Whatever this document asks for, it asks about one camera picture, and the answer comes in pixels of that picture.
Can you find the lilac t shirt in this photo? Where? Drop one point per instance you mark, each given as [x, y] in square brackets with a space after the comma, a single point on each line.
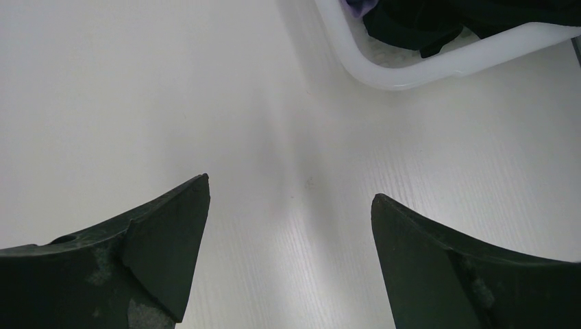
[359, 8]

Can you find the black t shirt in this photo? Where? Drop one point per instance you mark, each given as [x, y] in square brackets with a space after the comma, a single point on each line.
[427, 26]

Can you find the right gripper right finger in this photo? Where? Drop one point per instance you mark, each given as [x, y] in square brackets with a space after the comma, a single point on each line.
[438, 277]

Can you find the white plastic laundry basket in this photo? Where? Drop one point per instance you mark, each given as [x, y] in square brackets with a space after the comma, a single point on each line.
[385, 67]

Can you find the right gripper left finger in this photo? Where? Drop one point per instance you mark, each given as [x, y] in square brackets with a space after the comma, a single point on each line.
[134, 270]

